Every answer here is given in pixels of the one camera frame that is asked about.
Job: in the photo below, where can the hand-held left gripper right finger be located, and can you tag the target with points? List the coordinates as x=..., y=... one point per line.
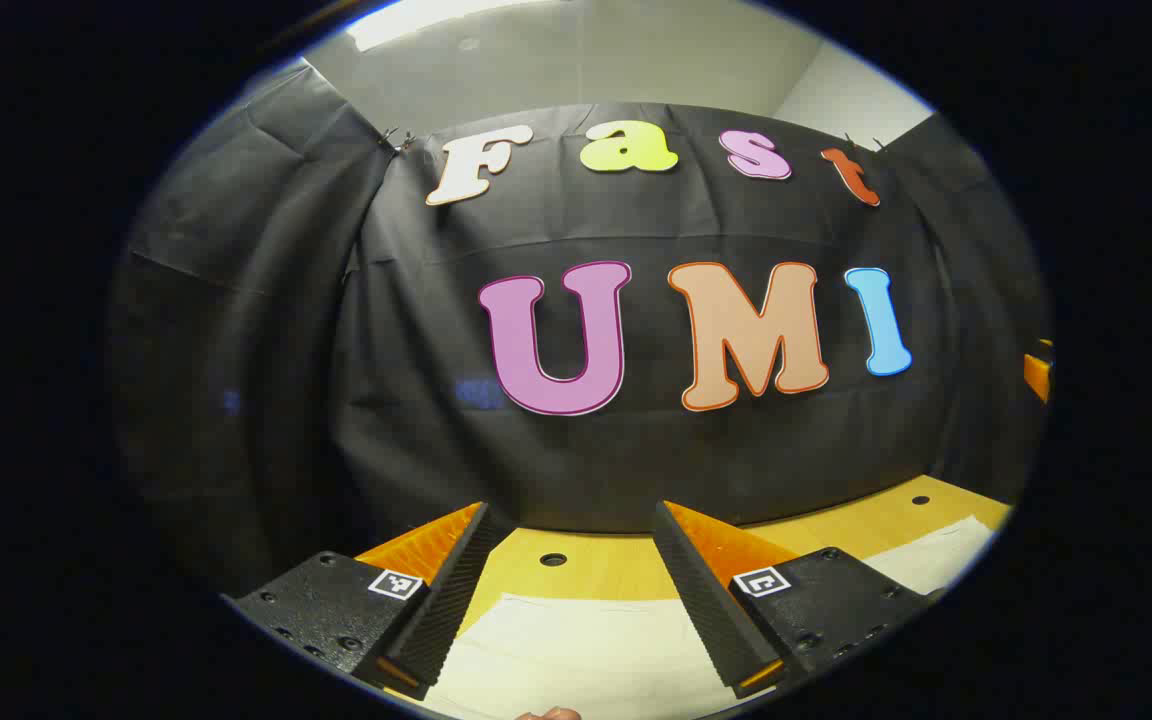
x=706, y=600

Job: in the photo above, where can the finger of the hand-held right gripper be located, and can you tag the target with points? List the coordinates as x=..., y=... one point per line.
x=1038, y=372

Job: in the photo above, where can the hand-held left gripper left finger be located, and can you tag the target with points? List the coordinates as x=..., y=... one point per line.
x=451, y=600

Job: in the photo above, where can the white jeans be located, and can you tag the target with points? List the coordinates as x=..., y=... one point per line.
x=576, y=650

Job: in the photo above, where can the black backdrop cloth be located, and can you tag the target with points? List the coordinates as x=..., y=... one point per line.
x=636, y=460

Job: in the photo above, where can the small metal clip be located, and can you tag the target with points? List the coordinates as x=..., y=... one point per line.
x=861, y=142
x=396, y=140

